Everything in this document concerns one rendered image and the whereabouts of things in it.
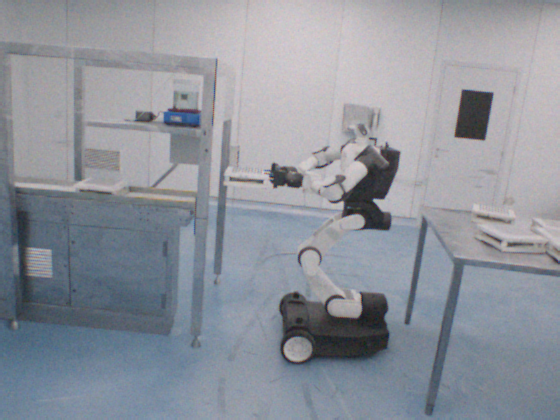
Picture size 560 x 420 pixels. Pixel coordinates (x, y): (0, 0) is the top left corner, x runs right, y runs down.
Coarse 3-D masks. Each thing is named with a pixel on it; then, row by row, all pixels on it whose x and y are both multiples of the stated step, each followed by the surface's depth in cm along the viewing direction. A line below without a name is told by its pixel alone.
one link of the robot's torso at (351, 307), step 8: (352, 296) 287; (360, 296) 284; (328, 304) 279; (336, 304) 277; (344, 304) 277; (352, 304) 277; (360, 304) 278; (336, 312) 278; (344, 312) 278; (352, 312) 278; (360, 312) 279
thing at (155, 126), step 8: (88, 120) 242; (96, 120) 247; (104, 120) 252; (112, 120) 257; (120, 120) 263; (120, 128) 242; (128, 128) 242; (136, 128) 242; (144, 128) 242; (152, 128) 242; (160, 128) 242; (168, 128) 242; (176, 128) 242; (184, 128) 244; (192, 128) 249
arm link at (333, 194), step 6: (312, 186) 248; (318, 186) 242; (330, 186) 232; (336, 186) 233; (318, 192) 241; (324, 192) 236; (330, 192) 234; (336, 192) 234; (342, 192) 236; (330, 198) 237; (336, 198) 235; (342, 198) 236
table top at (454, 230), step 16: (432, 208) 307; (432, 224) 265; (448, 224) 267; (464, 224) 270; (528, 224) 286; (448, 240) 233; (464, 240) 235; (480, 240) 238; (464, 256) 209; (480, 256) 211; (496, 256) 213; (512, 256) 215; (528, 256) 218; (544, 256) 220; (528, 272) 204; (544, 272) 203
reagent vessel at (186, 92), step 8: (176, 80) 253; (184, 80) 251; (192, 80) 252; (176, 88) 254; (184, 88) 252; (192, 88) 254; (176, 96) 255; (184, 96) 253; (192, 96) 255; (176, 104) 256; (184, 104) 254; (192, 104) 256
